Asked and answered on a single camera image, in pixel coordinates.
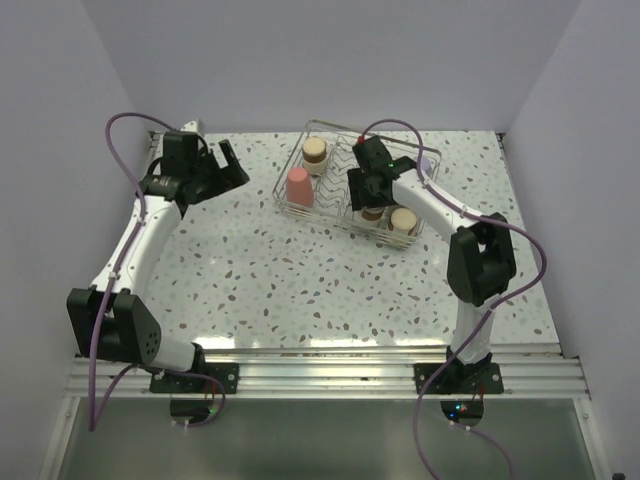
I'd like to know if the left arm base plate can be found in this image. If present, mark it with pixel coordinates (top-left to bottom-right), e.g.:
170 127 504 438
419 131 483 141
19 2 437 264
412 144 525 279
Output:
149 362 240 395

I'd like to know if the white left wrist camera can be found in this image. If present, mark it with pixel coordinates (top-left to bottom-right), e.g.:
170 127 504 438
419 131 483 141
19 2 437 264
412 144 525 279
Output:
180 119 205 136

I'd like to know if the white steel cup cork base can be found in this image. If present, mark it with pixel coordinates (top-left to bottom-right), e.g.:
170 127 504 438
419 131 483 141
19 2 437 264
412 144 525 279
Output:
387 207 418 235

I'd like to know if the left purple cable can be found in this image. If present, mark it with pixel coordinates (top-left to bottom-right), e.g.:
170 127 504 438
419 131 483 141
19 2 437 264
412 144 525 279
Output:
87 112 186 432

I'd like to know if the wire dish rack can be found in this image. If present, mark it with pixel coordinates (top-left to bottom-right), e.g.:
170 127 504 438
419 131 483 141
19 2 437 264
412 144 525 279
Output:
273 119 425 249

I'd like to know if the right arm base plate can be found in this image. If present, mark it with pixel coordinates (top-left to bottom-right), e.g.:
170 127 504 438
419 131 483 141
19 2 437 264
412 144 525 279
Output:
425 360 505 395

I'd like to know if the aluminium rail frame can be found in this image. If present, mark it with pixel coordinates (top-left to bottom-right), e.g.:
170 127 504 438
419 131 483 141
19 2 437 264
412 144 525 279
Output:
64 344 591 401

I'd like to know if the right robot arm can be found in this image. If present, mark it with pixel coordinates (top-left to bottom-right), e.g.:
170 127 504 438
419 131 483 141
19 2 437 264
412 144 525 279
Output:
347 136 517 393

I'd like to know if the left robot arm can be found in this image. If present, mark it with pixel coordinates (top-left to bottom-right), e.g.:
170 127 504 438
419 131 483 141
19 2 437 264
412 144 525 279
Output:
66 131 249 393

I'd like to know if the white steel cup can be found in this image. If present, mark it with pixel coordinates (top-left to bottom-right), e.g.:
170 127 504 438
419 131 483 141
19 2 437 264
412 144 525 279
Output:
302 136 327 175
361 207 385 224

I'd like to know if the coral pink cup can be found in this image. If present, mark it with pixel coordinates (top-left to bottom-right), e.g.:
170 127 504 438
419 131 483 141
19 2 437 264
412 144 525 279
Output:
286 167 314 207

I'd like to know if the lavender plastic cup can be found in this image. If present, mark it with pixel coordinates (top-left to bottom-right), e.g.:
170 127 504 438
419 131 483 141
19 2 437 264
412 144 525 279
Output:
416 156 433 176

